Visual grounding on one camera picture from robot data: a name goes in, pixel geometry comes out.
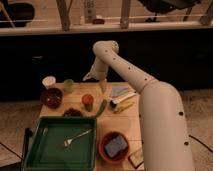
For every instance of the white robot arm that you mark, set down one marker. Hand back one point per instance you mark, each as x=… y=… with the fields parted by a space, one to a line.
x=164 y=132

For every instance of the dark red small plate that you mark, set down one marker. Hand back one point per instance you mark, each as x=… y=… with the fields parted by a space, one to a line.
x=72 y=112

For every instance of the small wooden box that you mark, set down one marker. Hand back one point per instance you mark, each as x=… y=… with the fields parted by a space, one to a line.
x=136 y=158

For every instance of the green cucumber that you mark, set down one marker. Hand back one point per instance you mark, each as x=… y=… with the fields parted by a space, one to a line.
x=101 y=108

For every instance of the metal cup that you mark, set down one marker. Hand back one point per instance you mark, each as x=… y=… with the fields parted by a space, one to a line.
x=88 y=107

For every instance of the red apple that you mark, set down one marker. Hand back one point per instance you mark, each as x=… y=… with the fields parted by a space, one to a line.
x=87 y=99

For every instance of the orange bowl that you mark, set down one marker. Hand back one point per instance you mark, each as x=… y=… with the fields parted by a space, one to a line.
x=120 y=157

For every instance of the silver fork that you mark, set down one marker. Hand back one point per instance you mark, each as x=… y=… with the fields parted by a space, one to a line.
x=68 y=141

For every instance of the grey blue cloth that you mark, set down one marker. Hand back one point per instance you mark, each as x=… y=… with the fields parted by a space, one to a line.
x=118 y=91

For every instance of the white cup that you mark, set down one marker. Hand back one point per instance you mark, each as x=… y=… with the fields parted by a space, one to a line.
x=49 y=82

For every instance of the blue sponge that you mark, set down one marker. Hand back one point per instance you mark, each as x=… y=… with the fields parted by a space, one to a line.
x=116 y=145

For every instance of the dark red bowl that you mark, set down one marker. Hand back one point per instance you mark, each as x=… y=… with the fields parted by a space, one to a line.
x=51 y=97

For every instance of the green cup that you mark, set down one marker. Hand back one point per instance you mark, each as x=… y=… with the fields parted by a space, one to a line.
x=68 y=85

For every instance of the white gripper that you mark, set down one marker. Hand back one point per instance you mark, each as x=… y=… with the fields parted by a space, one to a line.
x=98 y=71

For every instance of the white marker tube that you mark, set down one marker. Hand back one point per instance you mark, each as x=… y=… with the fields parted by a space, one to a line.
x=115 y=102

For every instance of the green plastic tray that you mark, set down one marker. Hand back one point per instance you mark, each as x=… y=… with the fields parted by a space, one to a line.
x=47 y=152

